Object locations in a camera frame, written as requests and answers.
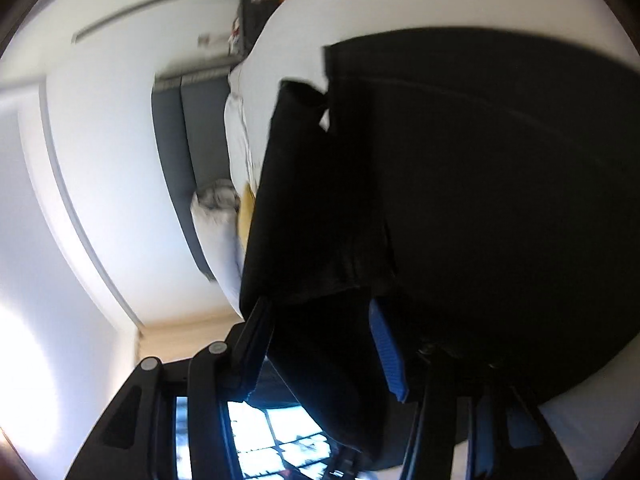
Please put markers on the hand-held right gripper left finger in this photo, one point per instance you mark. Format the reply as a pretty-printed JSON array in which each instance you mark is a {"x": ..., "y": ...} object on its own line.
[{"x": 250, "y": 350}]

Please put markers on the white pillow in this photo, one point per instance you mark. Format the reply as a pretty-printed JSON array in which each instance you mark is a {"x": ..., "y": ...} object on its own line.
[{"x": 237, "y": 130}]

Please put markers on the bed with white sheet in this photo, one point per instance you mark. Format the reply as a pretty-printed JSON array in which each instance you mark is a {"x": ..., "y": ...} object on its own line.
[{"x": 400, "y": 0}]

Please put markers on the grey padded headboard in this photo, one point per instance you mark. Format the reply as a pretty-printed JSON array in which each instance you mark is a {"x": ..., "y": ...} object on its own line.
[{"x": 172, "y": 160}]

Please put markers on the black denim pants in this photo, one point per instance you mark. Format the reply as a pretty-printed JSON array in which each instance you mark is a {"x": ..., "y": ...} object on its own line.
[{"x": 475, "y": 185}]

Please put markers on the dark grey nightstand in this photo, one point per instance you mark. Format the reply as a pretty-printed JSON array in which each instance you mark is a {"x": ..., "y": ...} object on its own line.
[{"x": 255, "y": 15}]

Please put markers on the yellow cushion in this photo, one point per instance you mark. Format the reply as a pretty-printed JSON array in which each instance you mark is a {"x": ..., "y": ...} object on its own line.
[{"x": 246, "y": 220}]

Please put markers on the beige curtain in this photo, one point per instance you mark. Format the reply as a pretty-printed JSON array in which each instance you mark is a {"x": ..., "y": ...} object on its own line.
[{"x": 175, "y": 335}]

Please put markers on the glass balcony door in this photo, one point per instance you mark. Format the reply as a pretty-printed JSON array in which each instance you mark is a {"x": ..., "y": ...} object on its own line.
[{"x": 260, "y": 425}]

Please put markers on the folded white duvet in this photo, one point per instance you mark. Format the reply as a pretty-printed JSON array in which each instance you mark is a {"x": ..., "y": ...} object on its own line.
[{"x": 215, "y": 240}]

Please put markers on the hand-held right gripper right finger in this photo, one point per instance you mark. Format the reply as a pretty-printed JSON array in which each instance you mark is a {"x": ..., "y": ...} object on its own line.
[{"x": 387, "y": 355}]

